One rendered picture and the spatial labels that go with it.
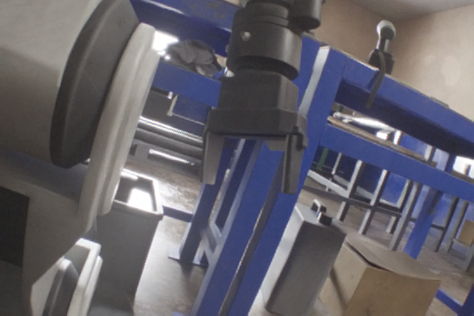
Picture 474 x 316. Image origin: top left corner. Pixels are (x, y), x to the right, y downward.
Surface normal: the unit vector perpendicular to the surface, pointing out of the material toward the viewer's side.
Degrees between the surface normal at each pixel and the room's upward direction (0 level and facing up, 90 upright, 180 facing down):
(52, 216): 103
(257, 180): 90
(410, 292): 90
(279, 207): 90
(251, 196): 90
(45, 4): 74
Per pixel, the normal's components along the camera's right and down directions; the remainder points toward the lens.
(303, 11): -0.40, -0.22
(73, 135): 0.64, 0.64
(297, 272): -0.03, 0.05
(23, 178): 0.35, -0.93
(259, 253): 0.18, 0.13
